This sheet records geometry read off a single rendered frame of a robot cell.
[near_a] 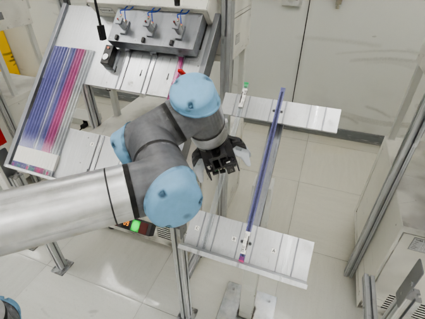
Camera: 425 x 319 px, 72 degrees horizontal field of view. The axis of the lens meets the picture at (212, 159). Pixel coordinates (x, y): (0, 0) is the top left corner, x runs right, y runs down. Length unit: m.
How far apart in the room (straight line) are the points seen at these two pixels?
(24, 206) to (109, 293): 1.33
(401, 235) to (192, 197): 1.00
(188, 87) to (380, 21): 2.20
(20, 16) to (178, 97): 1.95
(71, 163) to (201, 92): 0.80
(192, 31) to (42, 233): 0.84
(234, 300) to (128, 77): 1.13
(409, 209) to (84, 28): 1.44
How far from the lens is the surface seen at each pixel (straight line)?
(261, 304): 1.59
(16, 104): 2.33
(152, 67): 1.13
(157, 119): 0.47
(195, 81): 0.47
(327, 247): 1.88
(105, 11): 1.32
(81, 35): 1.38
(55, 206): 0.38
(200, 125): 0.48
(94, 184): 0.37
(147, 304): 1.61
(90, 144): 1.15
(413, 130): 1.24
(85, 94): 1.65
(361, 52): 2.61
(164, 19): 1.14
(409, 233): 1.26
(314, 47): 2.60
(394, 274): 1.42
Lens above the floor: 1.40
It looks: 36 degrees down
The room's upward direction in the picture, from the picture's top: straight up
